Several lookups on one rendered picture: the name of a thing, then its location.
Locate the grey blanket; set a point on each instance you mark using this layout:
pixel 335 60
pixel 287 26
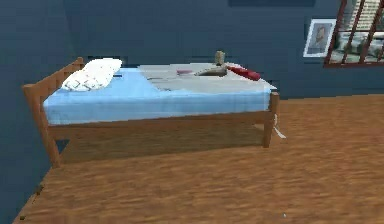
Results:
pixel 213 83

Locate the wooden bed with blue mattress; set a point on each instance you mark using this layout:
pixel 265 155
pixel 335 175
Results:
pixel 156 103

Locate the pink flat object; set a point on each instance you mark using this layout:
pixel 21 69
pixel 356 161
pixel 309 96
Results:
pixel 184 71

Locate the dark grey flat object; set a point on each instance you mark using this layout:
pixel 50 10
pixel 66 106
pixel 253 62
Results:
pixel 213 71

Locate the red cylinder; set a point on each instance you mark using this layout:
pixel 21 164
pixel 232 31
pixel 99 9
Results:
pixel 245 73

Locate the white pillow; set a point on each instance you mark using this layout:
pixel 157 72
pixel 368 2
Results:
pixel 91 75

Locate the white framed portrait picture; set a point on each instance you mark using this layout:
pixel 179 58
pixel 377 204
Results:
pixel 319 37

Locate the red framed window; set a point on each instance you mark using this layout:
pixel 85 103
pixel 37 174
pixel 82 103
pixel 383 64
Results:
pixel 358 36

